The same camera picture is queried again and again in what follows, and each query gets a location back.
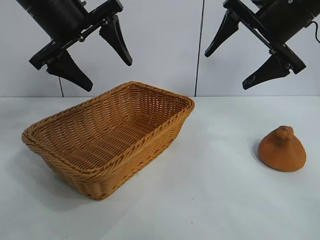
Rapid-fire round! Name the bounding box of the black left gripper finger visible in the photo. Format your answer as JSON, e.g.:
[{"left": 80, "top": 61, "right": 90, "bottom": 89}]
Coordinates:
[
  {"left": 99, "top": 14, "right": 133, "bottom": 67},
  {"left": 46, "top": 49, "right": 93, "bottom": 92}
]

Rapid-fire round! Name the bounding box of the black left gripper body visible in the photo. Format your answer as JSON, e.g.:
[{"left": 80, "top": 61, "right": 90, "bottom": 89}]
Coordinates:
[{"left": 16, "top": 0, "right": 124, "bottom": 70}]

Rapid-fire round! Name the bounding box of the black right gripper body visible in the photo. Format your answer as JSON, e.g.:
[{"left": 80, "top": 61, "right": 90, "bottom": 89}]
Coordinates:
[{"left": 223, "top": 0, "right": 316, "bottom": 75}]

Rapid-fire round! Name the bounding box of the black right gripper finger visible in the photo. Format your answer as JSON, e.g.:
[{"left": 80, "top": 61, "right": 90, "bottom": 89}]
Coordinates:
[
  {"left": 204, "top": 11, "right": 241, "bottom": 58},
  {"left": 241, "top": 51, "right": 293, "bottom": 91}
]

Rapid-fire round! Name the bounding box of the tan woven wicker basket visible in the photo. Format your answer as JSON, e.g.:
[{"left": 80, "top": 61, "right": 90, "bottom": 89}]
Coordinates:
[{"left": 21, "top": 80, "right": 196, "bottom": 201}]

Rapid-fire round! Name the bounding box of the brown cone-shaped bread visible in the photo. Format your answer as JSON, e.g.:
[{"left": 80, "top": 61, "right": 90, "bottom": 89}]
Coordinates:
[{"left": 258, "top": 125, "right": 307, "bottom": 173}]

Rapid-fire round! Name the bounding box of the black cable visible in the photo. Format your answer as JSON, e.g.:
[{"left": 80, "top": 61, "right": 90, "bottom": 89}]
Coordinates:
[{"left": 309, "top": 21, "right": 320, "bottom": 43}]

